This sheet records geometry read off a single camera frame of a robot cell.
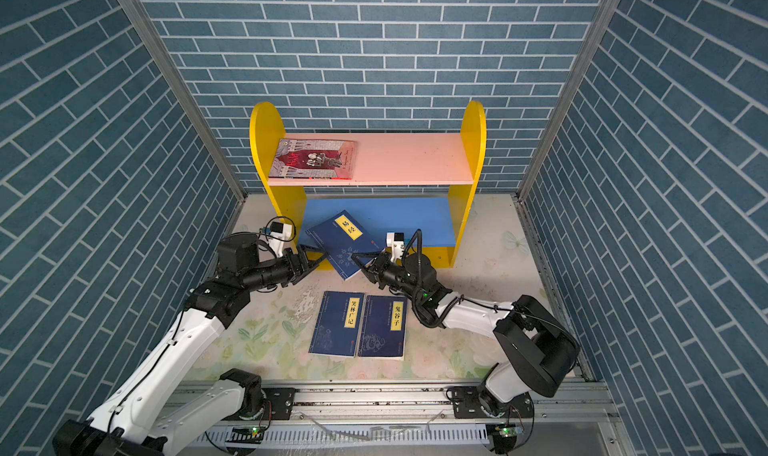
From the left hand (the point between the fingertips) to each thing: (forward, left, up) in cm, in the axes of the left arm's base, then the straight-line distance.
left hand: (324, 259), depth 71 cm
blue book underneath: (-8, -14, -26) cm, 30 cm away
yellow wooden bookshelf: (+51, -28, -25) cm, 64 cm away
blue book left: (-6, -1, -25) cm, 26 cm away
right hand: (+2, -6, -1) cm, 6 cm away
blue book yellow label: (+9, -3, -3) cm, 10 cm away
